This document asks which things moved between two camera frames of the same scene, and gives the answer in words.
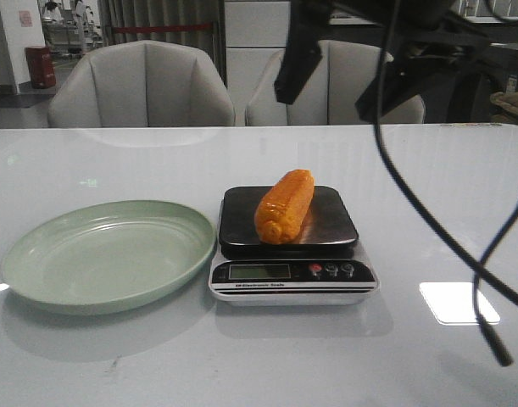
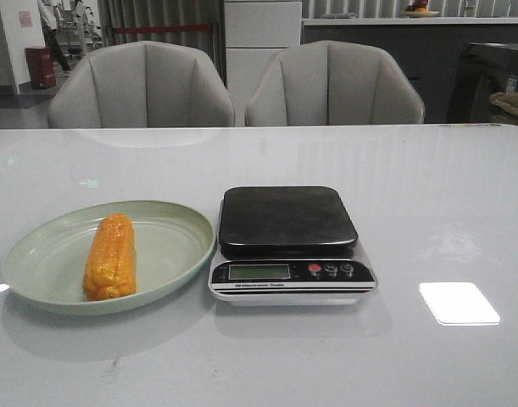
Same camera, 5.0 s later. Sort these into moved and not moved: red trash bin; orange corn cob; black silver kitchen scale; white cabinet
Moved: orange corn cob
Not moved: red trash bin; black silver kitchen scale; white cabinet
